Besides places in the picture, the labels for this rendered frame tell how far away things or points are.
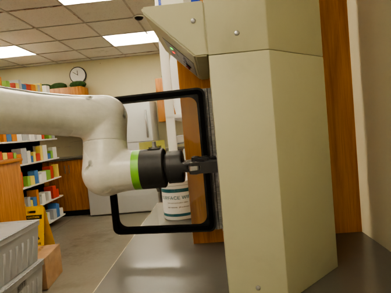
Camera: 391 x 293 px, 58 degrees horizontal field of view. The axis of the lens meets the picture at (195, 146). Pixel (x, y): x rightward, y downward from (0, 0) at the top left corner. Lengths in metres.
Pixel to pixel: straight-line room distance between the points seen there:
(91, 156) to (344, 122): 0.70
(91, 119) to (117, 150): 0.09
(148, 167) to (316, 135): 0.36
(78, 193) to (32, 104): 5.42
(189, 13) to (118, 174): 0.37
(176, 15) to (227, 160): 0.28
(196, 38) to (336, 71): 0.53
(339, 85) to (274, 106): 0.45
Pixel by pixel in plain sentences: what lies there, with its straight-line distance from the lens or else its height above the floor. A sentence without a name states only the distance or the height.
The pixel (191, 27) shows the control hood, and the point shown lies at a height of 1.46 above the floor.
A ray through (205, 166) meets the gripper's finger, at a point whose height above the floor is 1.20.
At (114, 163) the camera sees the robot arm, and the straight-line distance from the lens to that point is 0.80.
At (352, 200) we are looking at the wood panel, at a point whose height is 1.03.
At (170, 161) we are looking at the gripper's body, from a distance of 0.78.
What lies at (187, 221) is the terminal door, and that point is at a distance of 1.01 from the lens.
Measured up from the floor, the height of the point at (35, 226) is 0.62.
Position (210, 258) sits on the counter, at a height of 0.94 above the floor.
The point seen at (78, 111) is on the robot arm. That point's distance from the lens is 0.80.
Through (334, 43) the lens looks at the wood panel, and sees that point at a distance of 1.10.
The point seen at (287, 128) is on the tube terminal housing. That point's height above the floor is 1.26.
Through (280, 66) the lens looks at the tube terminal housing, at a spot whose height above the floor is 1.38.
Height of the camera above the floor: 1.28
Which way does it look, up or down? 3 degrees down
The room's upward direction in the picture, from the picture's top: 5 degrees counter-clockwise
